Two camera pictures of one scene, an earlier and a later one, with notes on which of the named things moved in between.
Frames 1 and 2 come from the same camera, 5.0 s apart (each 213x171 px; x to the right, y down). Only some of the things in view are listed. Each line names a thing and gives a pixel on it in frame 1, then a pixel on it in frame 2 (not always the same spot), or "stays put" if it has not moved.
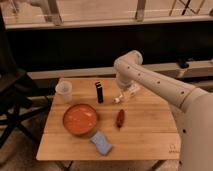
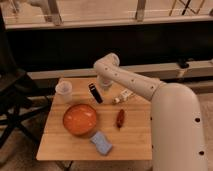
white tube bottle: [130, 92] stays put
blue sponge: [101, 142] stays put
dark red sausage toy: [120, 118] stays put
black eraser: [99, 92] to [95, 93]
